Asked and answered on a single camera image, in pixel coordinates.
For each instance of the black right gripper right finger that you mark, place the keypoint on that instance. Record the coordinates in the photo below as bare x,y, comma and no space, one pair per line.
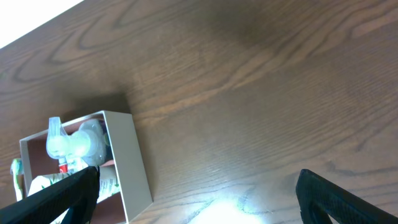
321,201

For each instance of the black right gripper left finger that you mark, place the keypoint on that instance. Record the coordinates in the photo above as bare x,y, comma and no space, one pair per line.
76,195

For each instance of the white tube gold cap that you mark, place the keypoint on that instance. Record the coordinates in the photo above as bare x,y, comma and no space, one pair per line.
109,183

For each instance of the green white toothbrush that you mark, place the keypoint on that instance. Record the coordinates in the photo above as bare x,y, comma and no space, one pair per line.
17,173

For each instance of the blue liquid clear bottle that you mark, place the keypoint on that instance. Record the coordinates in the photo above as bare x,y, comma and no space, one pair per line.
90,142

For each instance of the white box pink interior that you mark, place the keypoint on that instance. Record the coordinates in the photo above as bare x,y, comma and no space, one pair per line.
134,196

